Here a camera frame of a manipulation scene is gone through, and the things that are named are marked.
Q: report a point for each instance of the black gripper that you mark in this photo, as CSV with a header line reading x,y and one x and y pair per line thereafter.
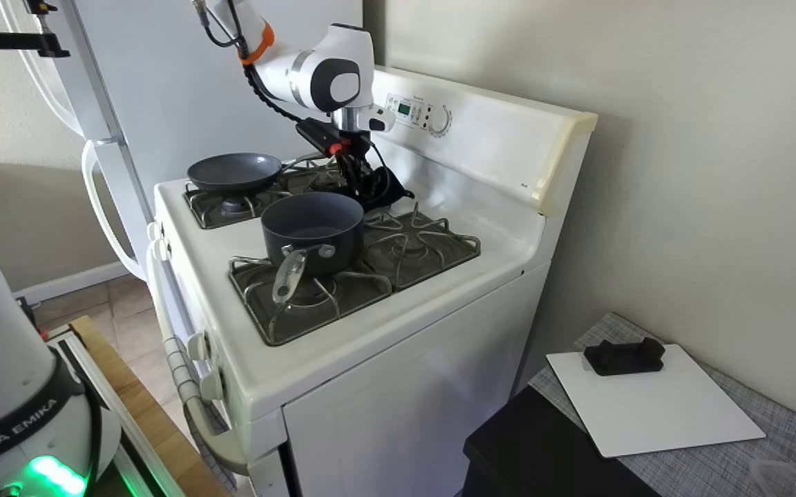
x,y
350,144

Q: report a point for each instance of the white gas stove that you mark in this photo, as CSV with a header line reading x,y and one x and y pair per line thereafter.
x,y
376,405

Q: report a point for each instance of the dark grey saucepan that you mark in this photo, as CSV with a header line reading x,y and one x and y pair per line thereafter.
x,y
311,234

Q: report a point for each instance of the grey frying pan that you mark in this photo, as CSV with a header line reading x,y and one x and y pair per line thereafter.
x,y
237,172

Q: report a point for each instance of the left black burner grate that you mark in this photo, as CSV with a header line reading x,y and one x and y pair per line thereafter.
x,y
213,208

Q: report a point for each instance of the white refrigerator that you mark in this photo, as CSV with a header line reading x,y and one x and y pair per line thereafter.
x,y
140,92

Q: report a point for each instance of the small black box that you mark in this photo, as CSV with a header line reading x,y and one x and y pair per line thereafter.
x,y
625,358

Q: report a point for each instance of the wooden board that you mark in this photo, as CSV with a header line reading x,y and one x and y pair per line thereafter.
x,y
155,456

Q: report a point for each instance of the white board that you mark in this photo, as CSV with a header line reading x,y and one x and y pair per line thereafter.
x,y
650,414

